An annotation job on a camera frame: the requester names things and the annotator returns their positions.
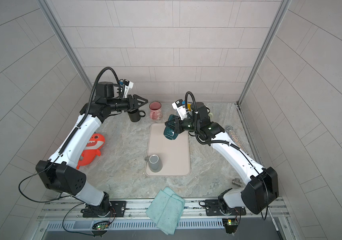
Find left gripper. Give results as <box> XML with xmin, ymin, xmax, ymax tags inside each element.
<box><xmin>106</xmin><ymin>95</ymin><xmax>148</xmax><ymax>113</ymax></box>

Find dark green mug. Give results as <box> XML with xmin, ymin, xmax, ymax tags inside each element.
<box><xmin>164</xmin><ymin>114</ymin><xmax>179</xmax><ymax>140</ymax></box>

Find black mug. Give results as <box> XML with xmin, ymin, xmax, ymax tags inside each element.
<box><xmin>128</xmin><ymin>109</ymin><xmax>146</xmax><ymax>123</ymax></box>

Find pink ghost mug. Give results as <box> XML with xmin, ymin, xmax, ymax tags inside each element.
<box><xmin>149</xmin><ymin>102</ymin><xmax>163</xmax><ymax>121</ymax></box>

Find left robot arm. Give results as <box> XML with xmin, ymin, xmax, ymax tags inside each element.
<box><xmin>36</xmin><ymin>67</ymin><xmax>148</xmax><ymax>218</ymax></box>

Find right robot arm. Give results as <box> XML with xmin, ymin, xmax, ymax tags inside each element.
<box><xmin>164</xmin><ymin>92</ymin><xmax>279</xmax><ymax>215</ymax></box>

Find grey mug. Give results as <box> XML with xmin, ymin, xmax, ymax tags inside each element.
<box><xmin>145</xmin><ymin>155</ymin><xmax>163</xmax><ymax>173</ymax></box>

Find beige tray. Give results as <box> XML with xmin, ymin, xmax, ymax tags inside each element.
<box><xmin>145</xmin><ymin>124</ymin><xmax>191</xmax><ymax>177</ymax></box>

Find glitter tube bottle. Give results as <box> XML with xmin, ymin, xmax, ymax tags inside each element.
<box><xmin>225</xmin><ymin>126</ymin><xmax>245</xmax><ymax>151</ymax></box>

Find red shark plush toy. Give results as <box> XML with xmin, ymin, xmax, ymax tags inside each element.
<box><xmin>76</xmin><ymin>134</ymin><xmax>106</xmax><ymax>170</ymax></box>

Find small metal fitting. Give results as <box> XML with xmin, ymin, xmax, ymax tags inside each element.
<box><xmin>232</xmin><ymin>178</ymin><xmax>242</xmax><ymax>187</ymax></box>

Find teal folded cloth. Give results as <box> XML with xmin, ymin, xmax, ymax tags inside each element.
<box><xmin>146</xmin><ymin>187</ymin><xmax>186</xmax><ymax>235</ymax></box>

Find right circuit board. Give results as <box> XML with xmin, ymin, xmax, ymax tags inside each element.
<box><xmin>222</xmin><ymin>219</ymin><xmax>239</xmax><ymax>234</ymax></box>

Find circuit board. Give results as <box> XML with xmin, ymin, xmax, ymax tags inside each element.
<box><xmin>222</xmin><ymin>219</ymin><xmax>239</xmax><ymax>234</ymax></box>
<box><xmin>92</xmin><ymin>221</ymin><xmax>111</xmax><ymax>231</ymax></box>

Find left circuit board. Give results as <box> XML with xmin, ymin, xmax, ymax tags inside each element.
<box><xmin>92</xmin><ymin>221</ymin><xmax>111</xmax><ymax>231</ymax></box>

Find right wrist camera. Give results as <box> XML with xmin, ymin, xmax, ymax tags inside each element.
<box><xmin>172</xmin><ymin>99</ymin><xmax>193</xmax><ymax>120</ymax></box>

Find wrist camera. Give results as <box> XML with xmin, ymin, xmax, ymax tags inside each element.
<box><xmin>172</xmin><ymin>99</ymin><xmax>193</xmax><ymax>120</ymax></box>
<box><xmin>119</xmin><ymin>79</ymin><xmax>134</xmax><ymax>99</ymax></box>

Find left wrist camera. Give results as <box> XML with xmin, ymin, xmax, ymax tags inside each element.
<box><xmin>119</xmin><ymin>79</ymin><xmax>134</xmax><ymax>99</ymax></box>

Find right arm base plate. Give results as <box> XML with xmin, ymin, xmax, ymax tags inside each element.
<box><xmin>203</xmin><ymin>199</ymin><xmax>247</xmax><ymax>216</ymax></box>

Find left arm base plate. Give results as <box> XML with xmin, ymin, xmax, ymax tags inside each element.
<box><xmin>81</xmin><ymin>200</ymin><xmax>127</xmax><ymax>218</ymax></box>

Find left black cable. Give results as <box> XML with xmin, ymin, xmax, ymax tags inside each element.
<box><xmin>17</xmin><ymin>167</ymin><xmax>100</xmax><ymax>237</ymax></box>

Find aluminium rail frame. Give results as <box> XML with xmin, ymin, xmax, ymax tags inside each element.
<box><xmin>37</xmin><ymin>196</ymin><xmax>290</xmax><ymax>223</ymax></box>

